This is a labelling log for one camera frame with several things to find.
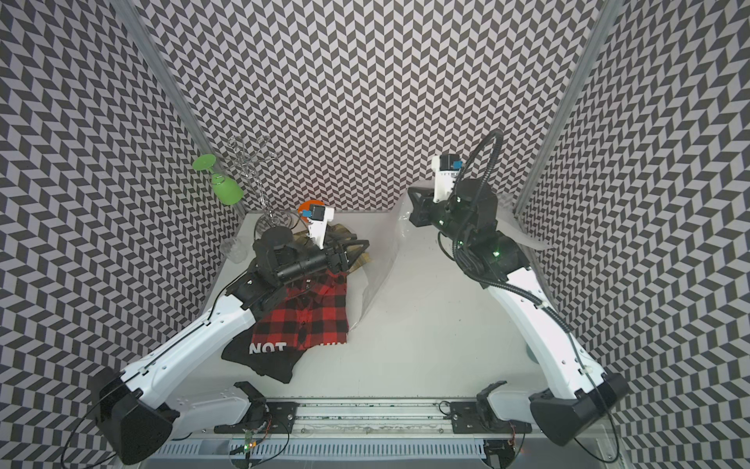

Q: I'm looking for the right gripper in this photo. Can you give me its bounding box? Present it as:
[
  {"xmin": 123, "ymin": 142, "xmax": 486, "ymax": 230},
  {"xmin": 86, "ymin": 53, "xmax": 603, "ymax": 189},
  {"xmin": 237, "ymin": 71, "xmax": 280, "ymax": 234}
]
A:
[{"xmin": 407, "ymin": 186, "xmax": 472, "ymax": 247}]

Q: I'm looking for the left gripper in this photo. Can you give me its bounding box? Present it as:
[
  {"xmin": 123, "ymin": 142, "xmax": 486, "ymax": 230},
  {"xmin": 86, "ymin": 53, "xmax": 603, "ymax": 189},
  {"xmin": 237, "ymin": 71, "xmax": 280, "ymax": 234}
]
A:
[{"xmin": 276, "ymin": 231, "xmax": 368, "ymax": 285}]

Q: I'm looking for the red black plaid shirt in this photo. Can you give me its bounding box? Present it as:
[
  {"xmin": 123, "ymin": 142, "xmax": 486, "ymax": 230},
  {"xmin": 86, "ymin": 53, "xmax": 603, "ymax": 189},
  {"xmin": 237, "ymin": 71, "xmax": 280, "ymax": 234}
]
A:
[{"xmin": 249, "ymin": 272, "xmax": 350, "ymax": 355}]

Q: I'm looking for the clear plastic vacuum bag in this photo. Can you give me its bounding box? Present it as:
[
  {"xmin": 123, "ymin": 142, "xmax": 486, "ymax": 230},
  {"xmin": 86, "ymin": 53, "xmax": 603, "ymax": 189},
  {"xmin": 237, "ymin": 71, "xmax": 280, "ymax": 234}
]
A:
[{"xmin": 344, "ymin": 193, "xmax": 550, "ymax": 330}]

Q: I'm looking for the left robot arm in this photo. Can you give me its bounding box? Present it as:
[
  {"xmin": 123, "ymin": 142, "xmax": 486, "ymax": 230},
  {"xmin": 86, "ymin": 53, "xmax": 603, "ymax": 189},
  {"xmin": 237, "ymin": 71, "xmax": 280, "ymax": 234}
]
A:
[{"xmin": 88, "ymin": 227, "xmax": 369, "ymax": 465}]

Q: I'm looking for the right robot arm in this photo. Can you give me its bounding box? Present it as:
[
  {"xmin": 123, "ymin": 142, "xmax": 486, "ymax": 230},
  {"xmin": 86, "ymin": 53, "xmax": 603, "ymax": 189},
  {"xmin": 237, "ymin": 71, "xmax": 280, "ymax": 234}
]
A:
[{"xmin": 407, "ymin": 179, "xmax": 630, "ymax": 447}]

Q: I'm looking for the yellow plaid shirt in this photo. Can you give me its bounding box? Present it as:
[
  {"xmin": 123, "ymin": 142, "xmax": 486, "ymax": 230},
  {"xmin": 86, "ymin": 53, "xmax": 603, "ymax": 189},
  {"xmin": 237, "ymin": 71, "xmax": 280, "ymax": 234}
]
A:
[{"xmin": 293, "ymin": 225, "xmax": 370, "ymax": 275}]

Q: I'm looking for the black folded shirt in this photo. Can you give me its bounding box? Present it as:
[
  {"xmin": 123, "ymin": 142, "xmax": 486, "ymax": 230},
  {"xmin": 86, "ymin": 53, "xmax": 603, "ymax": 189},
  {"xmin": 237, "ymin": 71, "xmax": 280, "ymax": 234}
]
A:
[{"xmin": 221, "ymin": 328, "xmax": 305, "ymax": 384}]

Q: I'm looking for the orange bowl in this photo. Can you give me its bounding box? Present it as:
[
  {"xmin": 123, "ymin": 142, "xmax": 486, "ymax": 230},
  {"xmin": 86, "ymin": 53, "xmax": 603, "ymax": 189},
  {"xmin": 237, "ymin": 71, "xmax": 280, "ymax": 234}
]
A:
[{"xmin": 297, "ymin": 199, "xmax": 324, "ymax": 217}]

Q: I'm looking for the clear glass cup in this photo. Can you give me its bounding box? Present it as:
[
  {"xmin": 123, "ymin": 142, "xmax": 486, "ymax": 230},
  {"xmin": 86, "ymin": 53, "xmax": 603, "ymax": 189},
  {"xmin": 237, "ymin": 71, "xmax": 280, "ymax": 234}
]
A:
[{"xmin": 220, "ymin": 236, "xmax": 248, "ymax": 264}]

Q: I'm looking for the green plastic wine glass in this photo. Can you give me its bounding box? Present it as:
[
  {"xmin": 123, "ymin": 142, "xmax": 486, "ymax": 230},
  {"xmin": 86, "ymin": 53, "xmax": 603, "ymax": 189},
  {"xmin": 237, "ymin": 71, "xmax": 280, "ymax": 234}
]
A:
[{"xmin": 193, "ymin": 154, "xmax": 244, "ymax": 206}]

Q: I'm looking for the chrome glass holder stand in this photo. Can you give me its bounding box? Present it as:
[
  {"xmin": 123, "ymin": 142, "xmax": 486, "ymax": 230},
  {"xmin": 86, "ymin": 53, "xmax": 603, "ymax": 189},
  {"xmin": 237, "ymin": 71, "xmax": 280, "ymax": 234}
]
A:
[{"xmin": 229, "ymin": 136, "xmax": 294, "ymax": 238}]

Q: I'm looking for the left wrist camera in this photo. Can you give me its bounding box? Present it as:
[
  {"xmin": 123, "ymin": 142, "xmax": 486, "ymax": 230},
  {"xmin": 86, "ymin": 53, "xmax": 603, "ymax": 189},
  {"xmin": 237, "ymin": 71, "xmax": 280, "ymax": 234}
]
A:
[{"xmin": 305, "ymin": 205, "xmax": 335, "ymax": 249}]

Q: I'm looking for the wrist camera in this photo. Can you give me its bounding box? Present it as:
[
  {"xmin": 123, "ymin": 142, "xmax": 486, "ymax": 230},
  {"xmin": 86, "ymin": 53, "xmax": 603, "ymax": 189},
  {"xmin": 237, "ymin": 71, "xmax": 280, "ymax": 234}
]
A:
[
  {"xmin": 431, "ymin": 154, "xmax": 463, "ymax": 203},
  {"xmin": 305, "ymin": 205, "xmax": 335, "ymax": 249}
]

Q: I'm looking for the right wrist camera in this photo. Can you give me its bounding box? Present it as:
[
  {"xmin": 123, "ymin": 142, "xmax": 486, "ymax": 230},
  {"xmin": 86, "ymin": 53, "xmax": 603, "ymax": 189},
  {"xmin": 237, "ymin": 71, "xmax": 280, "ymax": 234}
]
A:
[{"xmin": 431, "ymin": 154, "xmax": 463, "ymax": 203}]

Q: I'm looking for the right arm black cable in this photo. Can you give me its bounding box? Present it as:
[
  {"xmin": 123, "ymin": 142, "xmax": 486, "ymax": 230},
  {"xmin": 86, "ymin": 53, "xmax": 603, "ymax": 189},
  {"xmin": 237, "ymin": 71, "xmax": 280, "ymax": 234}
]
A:
[{"xmin": 450, "ymin": 128, "xmax": 587, "ymax": 376}]

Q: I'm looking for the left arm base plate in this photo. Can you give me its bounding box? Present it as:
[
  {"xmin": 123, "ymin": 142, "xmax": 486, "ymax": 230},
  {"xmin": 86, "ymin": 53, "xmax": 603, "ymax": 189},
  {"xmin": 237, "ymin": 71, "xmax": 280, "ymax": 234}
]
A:
[{"xmin": 214, "ymin": 401, "xmax": 299, "ymax": 436}]

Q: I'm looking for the aluminium front rail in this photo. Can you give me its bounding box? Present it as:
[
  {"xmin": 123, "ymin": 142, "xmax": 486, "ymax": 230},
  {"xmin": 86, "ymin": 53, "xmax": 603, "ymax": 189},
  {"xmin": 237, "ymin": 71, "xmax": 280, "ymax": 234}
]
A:
[{"xmin": 128, "ymin": 397, "xmax": 622, "ymax": 441}]

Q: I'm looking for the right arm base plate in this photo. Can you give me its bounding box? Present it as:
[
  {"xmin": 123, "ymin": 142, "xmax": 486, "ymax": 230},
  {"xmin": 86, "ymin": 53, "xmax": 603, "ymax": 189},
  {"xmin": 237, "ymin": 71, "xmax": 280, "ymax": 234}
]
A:
[{"xmin": 448, "ymin": 401, "xmax": 533, "ymax": 435}]

